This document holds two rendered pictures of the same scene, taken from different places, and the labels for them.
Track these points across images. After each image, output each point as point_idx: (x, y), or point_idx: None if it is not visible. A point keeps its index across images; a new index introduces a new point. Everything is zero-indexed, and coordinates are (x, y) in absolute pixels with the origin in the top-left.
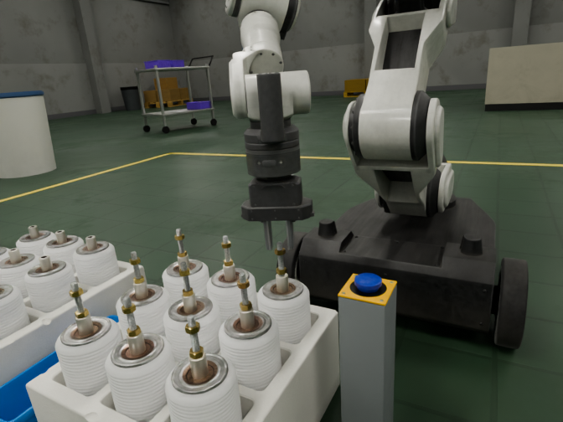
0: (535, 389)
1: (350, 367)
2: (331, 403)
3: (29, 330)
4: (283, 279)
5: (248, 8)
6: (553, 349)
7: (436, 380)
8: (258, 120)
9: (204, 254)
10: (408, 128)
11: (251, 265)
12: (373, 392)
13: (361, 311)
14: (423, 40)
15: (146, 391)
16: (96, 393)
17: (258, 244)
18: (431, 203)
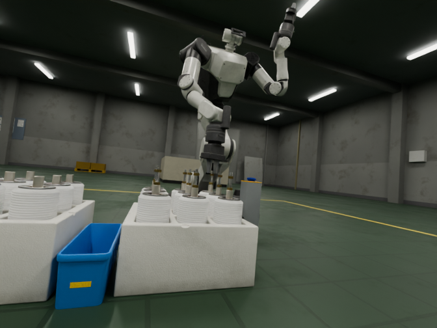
0: (266, 235)
1: (248, 211)
2: None
3: (68, 215)
4: (212, 186)
5: (192, 88)
6: (260, 229)
7: None
8: (218, 121)
9: None
10: (229, 145)
11: (119, 222)
12: (255, 218)
13: (254, 186)
14: None
15: (207, 211)
16: (172, 222)
17: (110, 216)
18: (214, 183)
